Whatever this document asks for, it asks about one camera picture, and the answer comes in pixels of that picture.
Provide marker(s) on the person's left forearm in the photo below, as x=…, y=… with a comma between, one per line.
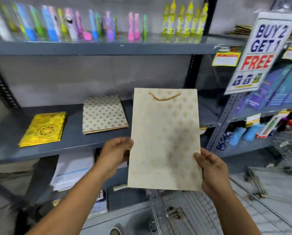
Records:
x=70, y=208

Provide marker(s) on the person's left hand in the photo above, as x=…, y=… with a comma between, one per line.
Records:
x=114, y=154

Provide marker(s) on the small white yellow label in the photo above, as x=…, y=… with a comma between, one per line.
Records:
x=253, y=119

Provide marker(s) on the white promotion sign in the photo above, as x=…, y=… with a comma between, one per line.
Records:
x=260, y=46

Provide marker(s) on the dark patterned bottle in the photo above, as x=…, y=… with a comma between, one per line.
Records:
x=224, y=141

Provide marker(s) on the teal box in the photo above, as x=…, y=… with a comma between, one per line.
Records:
x=286, y=90

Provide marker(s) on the cream leaf-patterned paper stack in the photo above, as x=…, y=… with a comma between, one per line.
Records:
x=103, y=112

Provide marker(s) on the person's right forearm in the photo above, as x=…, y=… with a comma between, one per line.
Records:
x=234, y=215

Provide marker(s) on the white document packs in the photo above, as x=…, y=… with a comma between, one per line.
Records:
x=72, y=171

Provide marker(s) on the purple box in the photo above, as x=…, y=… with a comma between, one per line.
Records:
x=265, y=92

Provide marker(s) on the white printed notebook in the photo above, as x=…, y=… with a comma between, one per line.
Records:
x=99, y=205

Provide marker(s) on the row of colourful pencil cases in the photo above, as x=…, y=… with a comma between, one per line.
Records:
x=50, y=24

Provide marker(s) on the cream gold-leaf paper bag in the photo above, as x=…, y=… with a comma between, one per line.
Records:
x=165, y=134

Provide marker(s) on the brown cardboard stack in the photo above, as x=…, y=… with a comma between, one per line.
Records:
x=243, y=30

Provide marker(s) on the light blue bottle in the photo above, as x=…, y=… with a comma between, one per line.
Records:
x=237, y=137
x=251, y=133

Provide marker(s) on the yellow red price label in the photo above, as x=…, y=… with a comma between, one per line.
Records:
x=226, y=58

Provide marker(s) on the yellow patterned paper stack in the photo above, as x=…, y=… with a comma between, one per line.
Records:
x=43, y=129

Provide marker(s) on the row of yellow glue bottles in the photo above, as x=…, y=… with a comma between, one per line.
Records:
x=169, y=21

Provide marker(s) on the white green packet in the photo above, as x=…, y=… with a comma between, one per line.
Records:
x=270, y=126

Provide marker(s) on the person's right hand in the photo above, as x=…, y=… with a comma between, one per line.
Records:
x=214, y=173

